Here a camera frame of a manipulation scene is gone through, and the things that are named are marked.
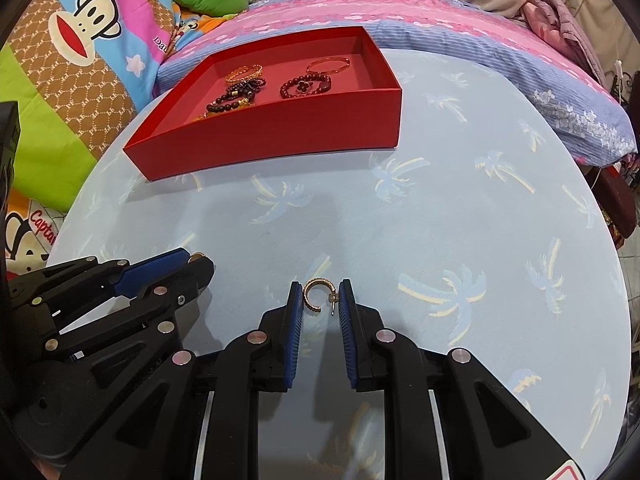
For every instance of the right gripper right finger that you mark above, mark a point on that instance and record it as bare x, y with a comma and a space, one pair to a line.
365, 366

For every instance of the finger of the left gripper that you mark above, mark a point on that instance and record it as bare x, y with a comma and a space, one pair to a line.
164, 281

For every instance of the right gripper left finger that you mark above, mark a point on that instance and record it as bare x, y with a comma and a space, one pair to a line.
277, 364

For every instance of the gold hoop earring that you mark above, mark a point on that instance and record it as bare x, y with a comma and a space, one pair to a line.
320, 294
196, 256

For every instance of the light blue palm tablecloth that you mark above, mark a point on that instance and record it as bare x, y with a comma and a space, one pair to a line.
477, 231

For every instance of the red shallow box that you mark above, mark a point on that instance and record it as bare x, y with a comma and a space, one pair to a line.
294, 114

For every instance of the colourful monkey cartoon blanket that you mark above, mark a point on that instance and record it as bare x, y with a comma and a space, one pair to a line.
79, 72

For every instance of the thin gold bangle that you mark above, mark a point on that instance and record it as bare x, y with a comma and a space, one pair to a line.
331, 65

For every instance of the pink blue floral pillow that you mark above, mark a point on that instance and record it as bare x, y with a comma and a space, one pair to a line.
593, 126

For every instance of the pink quilted garment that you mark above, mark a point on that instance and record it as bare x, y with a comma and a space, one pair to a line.
553, 23

